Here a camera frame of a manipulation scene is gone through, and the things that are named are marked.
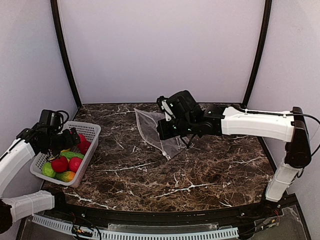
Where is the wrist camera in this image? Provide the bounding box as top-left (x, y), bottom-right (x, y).
top-left (50, 110), bottom-right (70, 134)
top-left (156, 96), bottom-right (175, 122)

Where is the black right frame post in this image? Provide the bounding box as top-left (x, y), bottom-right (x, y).
top-left (242, 0), bottom-right (273, 107)

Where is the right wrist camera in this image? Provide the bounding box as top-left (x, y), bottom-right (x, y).
top-left (156, 96), bottom-right (175, 122)

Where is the red toy tomato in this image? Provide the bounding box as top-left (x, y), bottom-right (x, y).
top-left (51, 156), bottom-right (69, 173)

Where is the red toy fruit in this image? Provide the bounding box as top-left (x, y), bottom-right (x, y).
top-left (68, 157), bottom-right (82, 173)
top-left (77, 141), bottom-right (91, 155)

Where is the yellow toy lemon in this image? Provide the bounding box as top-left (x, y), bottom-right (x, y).
top-left (60, 148), bottom-right (71, 153)

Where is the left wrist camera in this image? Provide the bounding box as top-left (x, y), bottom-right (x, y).
top-left (50, 110), bottom-right (70, 134)

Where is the black left frame post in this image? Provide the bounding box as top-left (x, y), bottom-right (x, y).
top-left (50, 0), bottom-right (83, 109)

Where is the red toy fruit front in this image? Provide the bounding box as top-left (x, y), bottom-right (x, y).
top-left (68, 157), bottom-right (82, 173)

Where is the green orange toy mango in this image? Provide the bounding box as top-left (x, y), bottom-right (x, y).
top-left (55, 171), bottom-right (76, 183)

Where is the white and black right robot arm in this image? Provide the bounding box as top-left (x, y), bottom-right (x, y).
top-left (156, 90), bottom-right (315, 202)

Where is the white plastic basket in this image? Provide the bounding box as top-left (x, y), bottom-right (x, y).
top-left (30, 121), bottom-right (101, 188)

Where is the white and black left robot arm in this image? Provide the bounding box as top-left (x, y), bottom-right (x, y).
top-left (0, 109), bottom-right (81, 233)

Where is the clear zip top bag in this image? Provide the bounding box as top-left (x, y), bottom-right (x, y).
top-left (134, 108), bottom-right (187, 160)

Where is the black front rail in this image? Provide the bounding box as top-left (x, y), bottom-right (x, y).
top-left (44, 193), bottom-right (299, 227)

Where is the black frame post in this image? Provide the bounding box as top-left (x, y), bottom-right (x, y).
top-left (242, 0), bottom-right (273, 107)
top-left (50, 0), bottom-right (83, 109)

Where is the white slotted cable duct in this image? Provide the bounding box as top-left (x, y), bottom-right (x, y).
top-left (32, 215), bottom-right (240, 240)

